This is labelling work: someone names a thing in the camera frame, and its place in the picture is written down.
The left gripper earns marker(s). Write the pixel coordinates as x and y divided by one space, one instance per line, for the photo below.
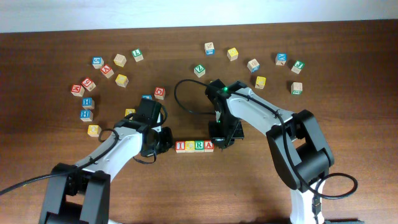
167 142

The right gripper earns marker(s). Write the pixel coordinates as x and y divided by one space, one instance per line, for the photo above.
222 140

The red a block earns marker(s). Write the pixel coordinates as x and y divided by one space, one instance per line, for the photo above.
208 146
107 71

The red I block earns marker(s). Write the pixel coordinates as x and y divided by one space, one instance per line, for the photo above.
180 146

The green R block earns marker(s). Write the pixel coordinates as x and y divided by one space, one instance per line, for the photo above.
199 146

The yellow C block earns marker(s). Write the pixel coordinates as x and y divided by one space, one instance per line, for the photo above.
189 146

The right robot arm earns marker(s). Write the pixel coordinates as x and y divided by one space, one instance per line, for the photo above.
299 150

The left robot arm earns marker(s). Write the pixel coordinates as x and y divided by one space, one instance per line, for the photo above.
80 193

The yellow O block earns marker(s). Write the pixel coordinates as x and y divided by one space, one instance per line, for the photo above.
129 111

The blue P block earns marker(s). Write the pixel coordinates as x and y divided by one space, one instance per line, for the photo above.
148 97

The red Q block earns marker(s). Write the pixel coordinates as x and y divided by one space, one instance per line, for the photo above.
159 93

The yellow block right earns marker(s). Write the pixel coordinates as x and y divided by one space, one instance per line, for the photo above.
260 82

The yellow D block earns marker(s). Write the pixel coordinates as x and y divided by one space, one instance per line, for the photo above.
94 130

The green Z block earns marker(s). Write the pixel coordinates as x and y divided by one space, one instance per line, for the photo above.
199 70

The yellow block upper left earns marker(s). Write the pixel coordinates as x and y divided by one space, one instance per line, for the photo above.
122 80

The wood block blue edge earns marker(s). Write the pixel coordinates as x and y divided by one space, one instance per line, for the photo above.
253 65

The blue H block lower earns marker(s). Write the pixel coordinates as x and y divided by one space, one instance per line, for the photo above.
86 115

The blue h block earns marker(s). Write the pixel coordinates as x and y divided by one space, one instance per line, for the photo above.
86 115
88 103

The yellow block top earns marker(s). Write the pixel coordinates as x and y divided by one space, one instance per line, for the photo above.
232 54

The blue H block upper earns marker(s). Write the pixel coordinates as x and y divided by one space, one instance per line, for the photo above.
88 103

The wood block blue side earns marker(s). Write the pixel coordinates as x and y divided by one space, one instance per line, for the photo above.
209 48

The wood block green side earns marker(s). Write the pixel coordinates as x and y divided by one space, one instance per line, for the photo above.
296 88

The plain wood yellow block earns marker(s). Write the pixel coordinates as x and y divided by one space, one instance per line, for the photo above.
120 60

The red 6 block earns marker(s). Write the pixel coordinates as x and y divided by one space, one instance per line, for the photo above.
88 84

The green L block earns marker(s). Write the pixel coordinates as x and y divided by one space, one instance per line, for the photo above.
137 55

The blue K block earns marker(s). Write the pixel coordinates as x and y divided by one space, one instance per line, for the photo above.
281 59

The red M block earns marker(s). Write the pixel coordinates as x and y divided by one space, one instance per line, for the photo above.
77 90

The blue 5 block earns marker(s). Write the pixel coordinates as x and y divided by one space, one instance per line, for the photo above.
97 62

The green J block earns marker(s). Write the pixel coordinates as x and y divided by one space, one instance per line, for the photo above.
297 67

